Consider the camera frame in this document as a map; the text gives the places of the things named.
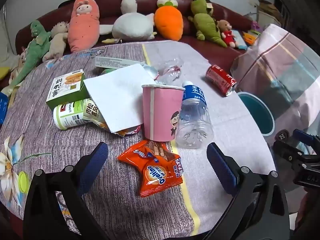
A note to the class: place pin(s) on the teal trash bin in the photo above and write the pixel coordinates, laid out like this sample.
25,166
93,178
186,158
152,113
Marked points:
257,110

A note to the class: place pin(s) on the white paper napkin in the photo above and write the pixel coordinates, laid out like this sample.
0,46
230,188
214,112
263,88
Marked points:
117,97

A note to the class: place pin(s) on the white jar with green label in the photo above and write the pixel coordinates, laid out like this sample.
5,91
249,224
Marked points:
70,115

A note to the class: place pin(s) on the orange carrot bunny plush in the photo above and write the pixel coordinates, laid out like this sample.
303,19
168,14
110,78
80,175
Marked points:
167,20

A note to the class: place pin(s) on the plaid blanket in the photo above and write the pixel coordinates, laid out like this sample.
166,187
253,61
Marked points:
282,62

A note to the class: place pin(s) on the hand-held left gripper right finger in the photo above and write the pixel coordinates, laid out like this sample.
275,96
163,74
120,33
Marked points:
221,167

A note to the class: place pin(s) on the small teddy bear in red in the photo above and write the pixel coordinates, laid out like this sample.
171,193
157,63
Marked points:
227,36

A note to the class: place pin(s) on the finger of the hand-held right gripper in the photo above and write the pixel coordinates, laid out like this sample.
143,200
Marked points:
303,135
285,150

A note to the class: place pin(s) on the dark red leather sofa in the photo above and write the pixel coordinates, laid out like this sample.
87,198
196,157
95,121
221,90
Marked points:
110,7

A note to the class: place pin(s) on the pink carrot bunny plush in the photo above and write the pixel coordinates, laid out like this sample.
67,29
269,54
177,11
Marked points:
82,30

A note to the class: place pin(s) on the light blue flat packet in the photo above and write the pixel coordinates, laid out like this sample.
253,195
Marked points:
238,38

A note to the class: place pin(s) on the long white printed box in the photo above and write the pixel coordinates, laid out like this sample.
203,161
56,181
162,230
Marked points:
115,62

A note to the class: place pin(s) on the cardboard box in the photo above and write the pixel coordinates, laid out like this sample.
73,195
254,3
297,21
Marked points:
267,8

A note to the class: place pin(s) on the green white carton box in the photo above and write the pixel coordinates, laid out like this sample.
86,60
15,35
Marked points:
65,90

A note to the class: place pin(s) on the white orange snack wrapper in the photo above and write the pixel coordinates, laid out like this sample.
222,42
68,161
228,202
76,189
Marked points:
93,112

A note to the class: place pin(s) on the white goose plush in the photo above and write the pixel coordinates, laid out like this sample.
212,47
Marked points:
132,25

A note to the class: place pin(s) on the light green dinosaur plush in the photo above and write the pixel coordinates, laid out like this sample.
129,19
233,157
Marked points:
37,47

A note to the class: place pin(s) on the orange plastic toy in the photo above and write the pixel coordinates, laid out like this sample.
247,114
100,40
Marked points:
248,38

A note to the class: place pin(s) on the orange snack packet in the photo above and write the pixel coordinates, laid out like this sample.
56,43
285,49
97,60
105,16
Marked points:
155,172

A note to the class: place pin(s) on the blue object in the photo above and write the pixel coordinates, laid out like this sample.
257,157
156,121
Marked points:
3,107

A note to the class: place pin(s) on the red soda can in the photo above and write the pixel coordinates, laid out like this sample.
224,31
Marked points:
220,78

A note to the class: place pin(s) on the clear bottle with blue label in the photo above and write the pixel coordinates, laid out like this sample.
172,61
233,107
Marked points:
195,122

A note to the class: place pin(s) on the crushed clear plastic bottle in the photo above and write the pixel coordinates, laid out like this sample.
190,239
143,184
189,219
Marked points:
170,72

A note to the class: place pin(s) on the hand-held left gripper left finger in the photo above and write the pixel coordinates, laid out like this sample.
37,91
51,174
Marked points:
96,160

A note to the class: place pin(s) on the beige doll plush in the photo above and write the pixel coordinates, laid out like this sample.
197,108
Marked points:
57,42

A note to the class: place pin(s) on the olive green dinosaur plush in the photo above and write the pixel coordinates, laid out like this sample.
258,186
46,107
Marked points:
205,22

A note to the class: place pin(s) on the pink paper cup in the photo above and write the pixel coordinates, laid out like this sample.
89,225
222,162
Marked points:
160,110

